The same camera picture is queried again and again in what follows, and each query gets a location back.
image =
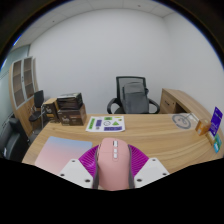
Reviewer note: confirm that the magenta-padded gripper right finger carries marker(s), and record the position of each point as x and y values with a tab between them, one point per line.
151	171

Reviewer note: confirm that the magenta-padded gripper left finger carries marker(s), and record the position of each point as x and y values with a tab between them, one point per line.
75	171

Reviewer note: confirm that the pink computer mouse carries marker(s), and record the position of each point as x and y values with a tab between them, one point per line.
113	166

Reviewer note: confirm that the large dark brown box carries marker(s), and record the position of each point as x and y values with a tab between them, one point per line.
72	116

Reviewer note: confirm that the white sticker sheet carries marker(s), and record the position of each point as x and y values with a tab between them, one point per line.
106	123

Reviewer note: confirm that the small dark brown box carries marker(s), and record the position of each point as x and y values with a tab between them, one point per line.
50	110

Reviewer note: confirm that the orange cardboard box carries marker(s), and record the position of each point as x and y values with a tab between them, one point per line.
202	126

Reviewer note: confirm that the yellow small box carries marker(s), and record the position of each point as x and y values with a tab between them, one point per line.
211	137

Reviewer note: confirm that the black leather armchair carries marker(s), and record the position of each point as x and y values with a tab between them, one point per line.
11	140

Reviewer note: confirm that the black cardboard box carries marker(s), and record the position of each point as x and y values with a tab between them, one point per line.
70	100

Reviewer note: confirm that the teal small box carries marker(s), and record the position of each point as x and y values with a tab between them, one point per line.
217	143

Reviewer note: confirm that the wooden side desk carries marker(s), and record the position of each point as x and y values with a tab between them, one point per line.
173	101

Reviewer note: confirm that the small black swivel chair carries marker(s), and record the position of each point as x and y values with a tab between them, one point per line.
37	106

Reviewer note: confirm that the grey backpack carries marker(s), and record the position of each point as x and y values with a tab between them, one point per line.
135	98

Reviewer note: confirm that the purple standing card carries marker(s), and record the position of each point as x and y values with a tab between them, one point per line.
216	120

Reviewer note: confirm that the black mesh office chair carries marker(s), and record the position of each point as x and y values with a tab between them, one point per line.
119	91

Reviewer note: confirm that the wooden shelf cabinet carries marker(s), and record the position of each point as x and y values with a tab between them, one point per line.
20	86

